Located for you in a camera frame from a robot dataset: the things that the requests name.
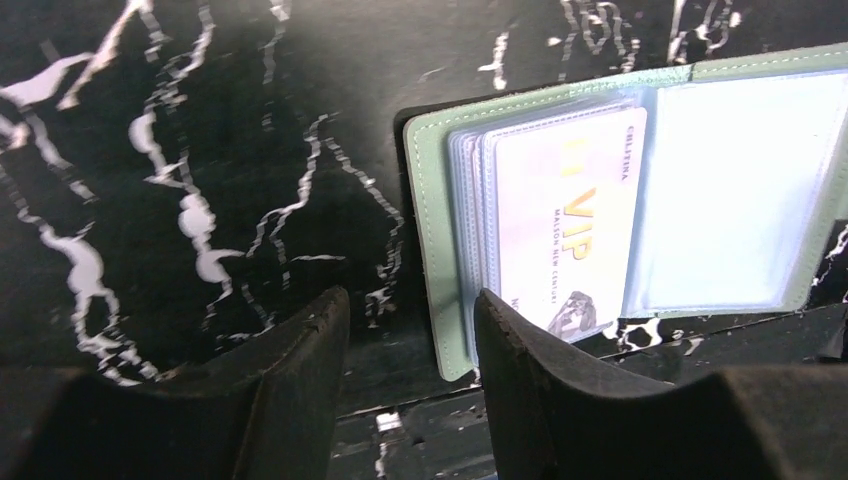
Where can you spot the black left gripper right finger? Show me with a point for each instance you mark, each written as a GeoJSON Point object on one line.
{"type": "Point", "coordinates": [556, 412]}

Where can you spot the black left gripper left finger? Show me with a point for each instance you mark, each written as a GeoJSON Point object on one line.
{"type": "Point", "coordinates": [264, 410]}

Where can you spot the mint green card holder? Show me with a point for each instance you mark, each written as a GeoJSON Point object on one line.
{"type": "Point", "coordinates": [743, 177]}

